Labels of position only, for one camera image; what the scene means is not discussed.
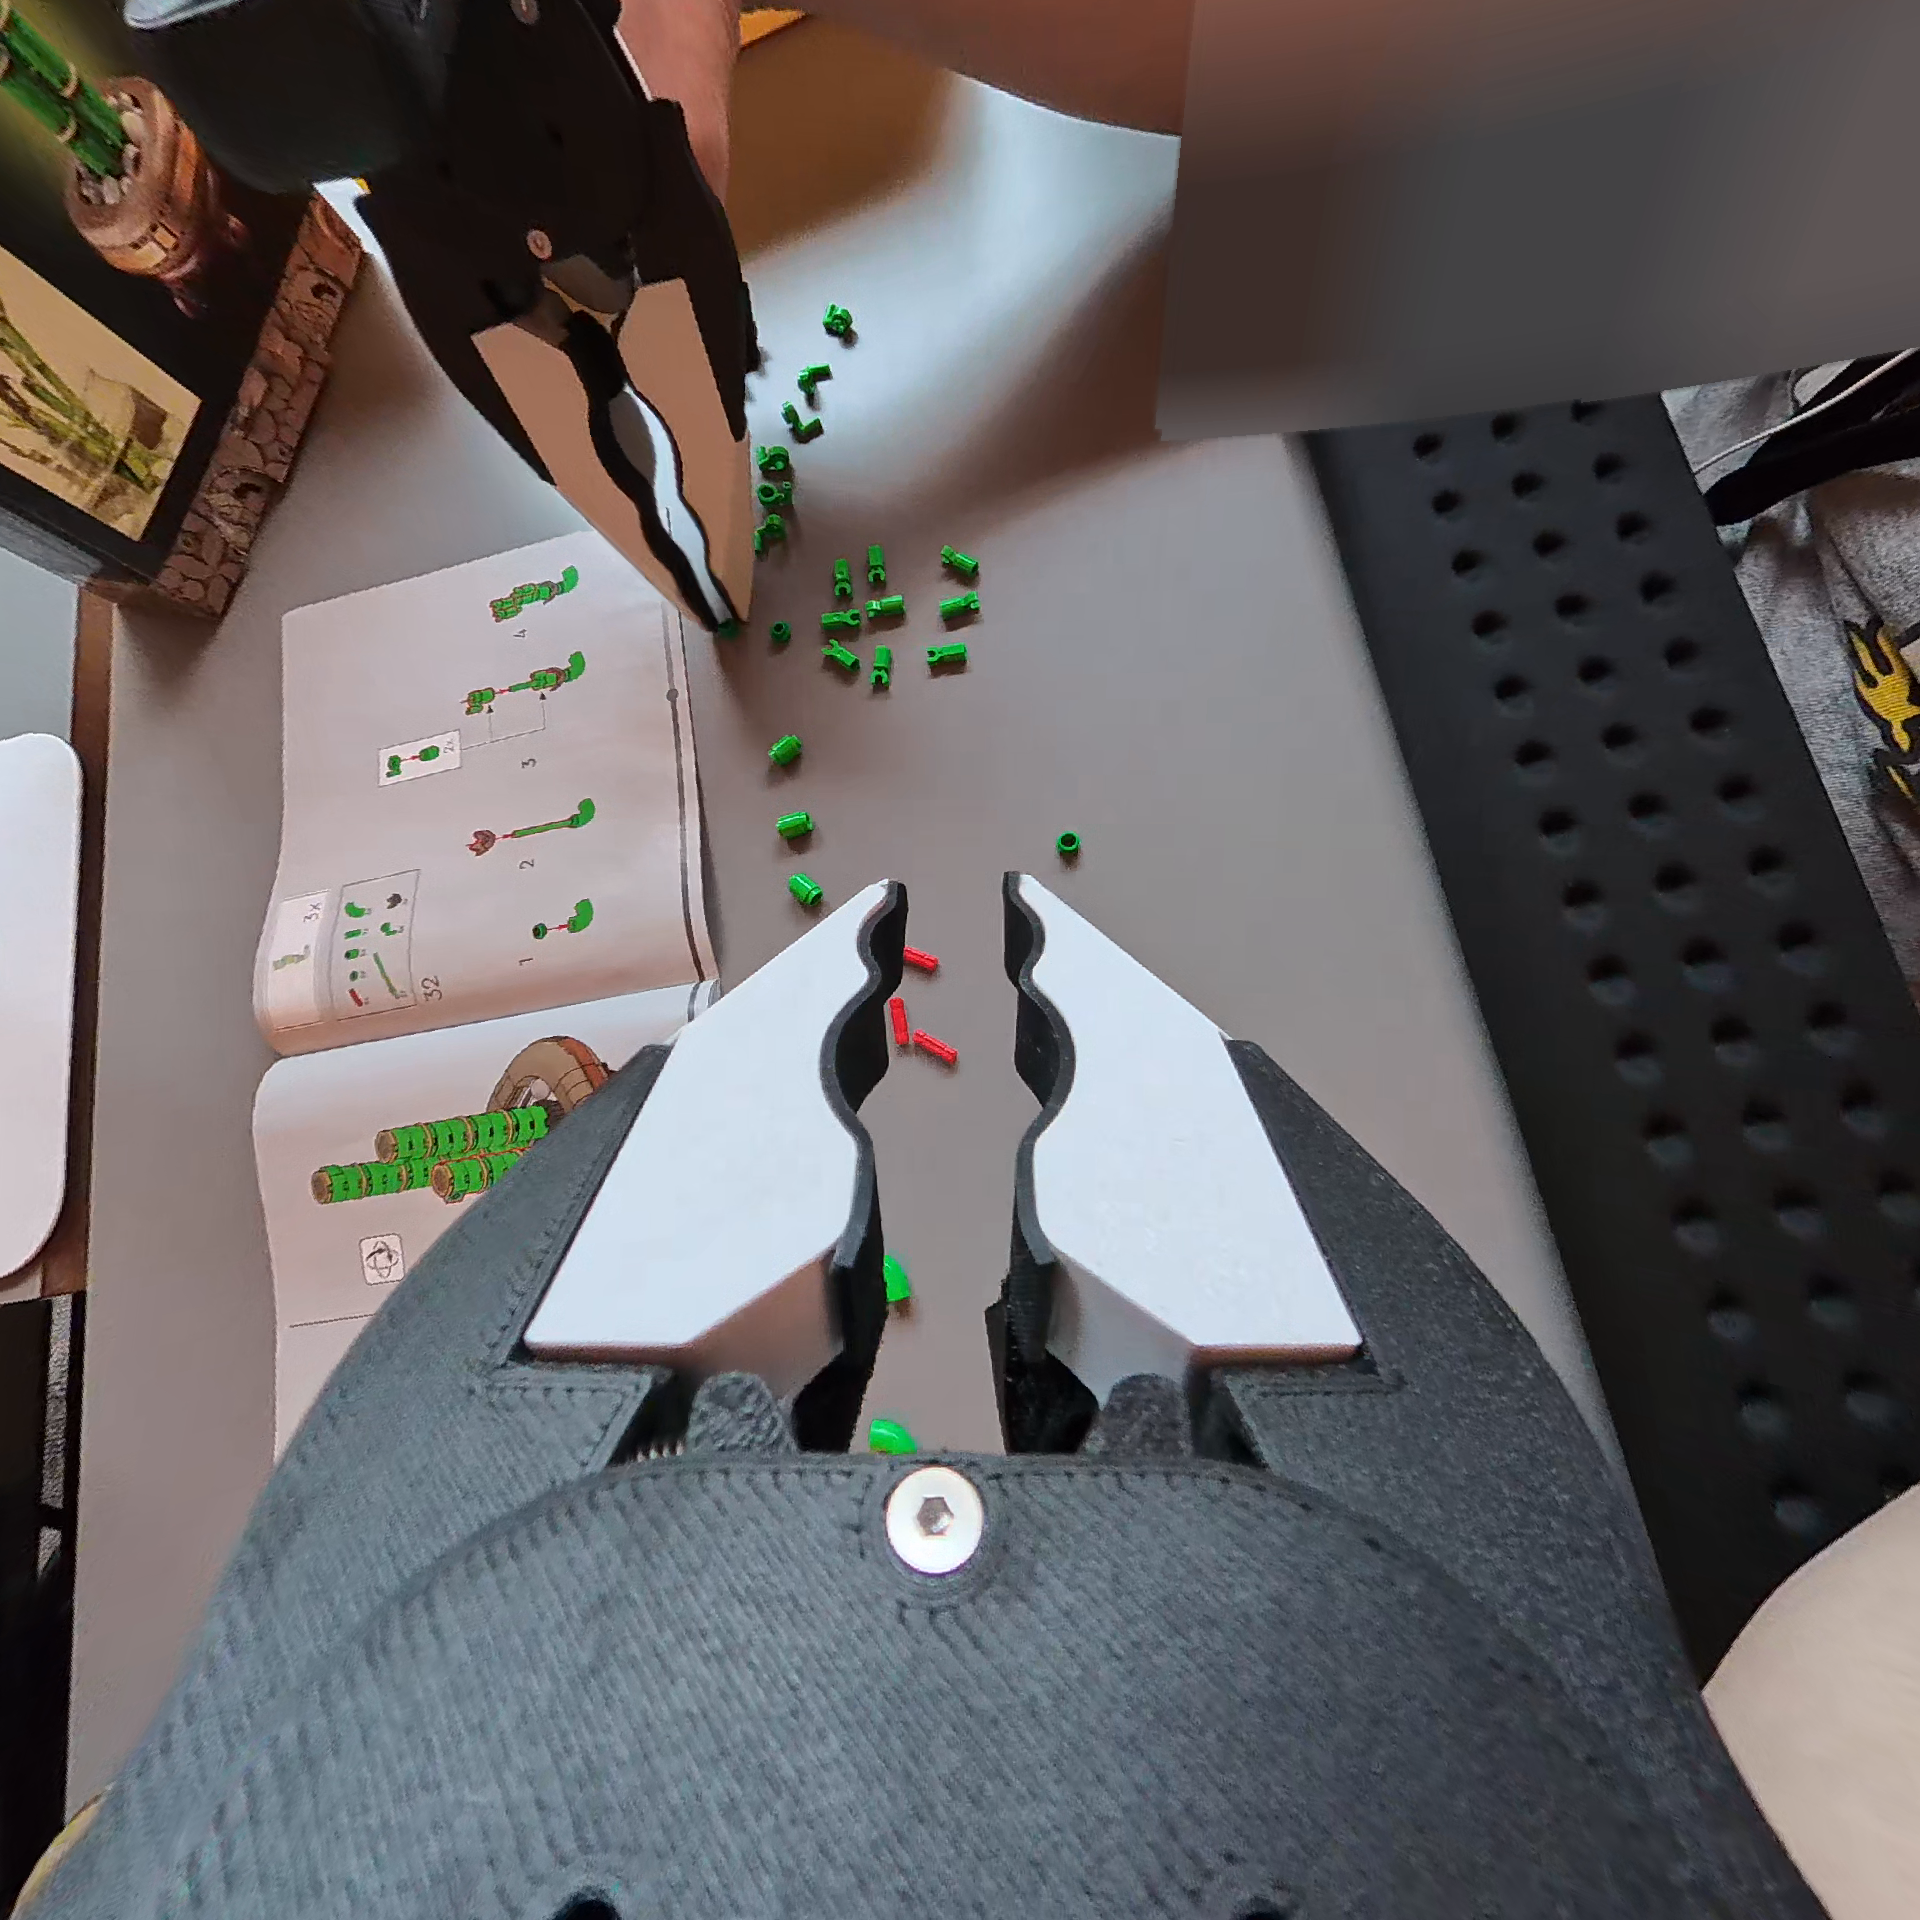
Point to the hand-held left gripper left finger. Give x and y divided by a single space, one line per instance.
704 1154

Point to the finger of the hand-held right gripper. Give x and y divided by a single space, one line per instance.
555 405
704 434

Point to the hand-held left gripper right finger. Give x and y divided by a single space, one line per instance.
1184 1185

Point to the small green lego pieces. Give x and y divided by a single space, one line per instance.
785 750

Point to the person's right forearm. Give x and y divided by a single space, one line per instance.
675 45

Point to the black lego set box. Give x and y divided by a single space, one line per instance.
91 375

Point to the lego instruction booklet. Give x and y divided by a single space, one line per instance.
450 840

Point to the black perforated panel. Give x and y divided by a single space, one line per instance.
1620 931

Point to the white rounded board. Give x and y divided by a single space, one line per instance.
30 1021

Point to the grey printed shirt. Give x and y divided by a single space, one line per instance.
1801 600

